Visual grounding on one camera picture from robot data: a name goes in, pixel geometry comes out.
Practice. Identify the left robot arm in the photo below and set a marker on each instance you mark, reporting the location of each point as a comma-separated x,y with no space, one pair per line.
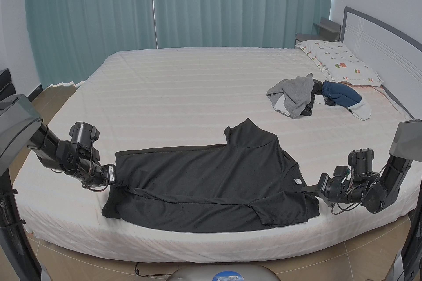
19,128

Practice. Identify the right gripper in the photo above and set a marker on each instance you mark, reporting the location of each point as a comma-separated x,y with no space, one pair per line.
338,192

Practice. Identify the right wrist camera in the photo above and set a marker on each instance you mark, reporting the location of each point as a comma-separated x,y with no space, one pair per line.
341,172

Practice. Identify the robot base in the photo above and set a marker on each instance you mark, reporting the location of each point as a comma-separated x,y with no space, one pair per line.
197,274

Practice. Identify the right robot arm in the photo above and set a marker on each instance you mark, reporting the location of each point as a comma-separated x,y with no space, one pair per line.
392,181

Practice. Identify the pile of clothes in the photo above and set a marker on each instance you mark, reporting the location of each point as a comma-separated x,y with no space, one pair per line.
296,95

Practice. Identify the grey bedside table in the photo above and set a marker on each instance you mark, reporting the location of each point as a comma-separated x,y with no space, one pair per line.
328,26

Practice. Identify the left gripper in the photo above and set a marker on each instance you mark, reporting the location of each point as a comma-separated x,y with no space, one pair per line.
100,176

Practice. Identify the white printed pillow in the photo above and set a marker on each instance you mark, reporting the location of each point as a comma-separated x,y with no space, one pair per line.
339,60

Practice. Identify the black T-shirt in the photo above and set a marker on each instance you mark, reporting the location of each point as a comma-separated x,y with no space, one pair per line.
204,174

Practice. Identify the bed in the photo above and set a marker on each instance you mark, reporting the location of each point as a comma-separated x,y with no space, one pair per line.
197,92

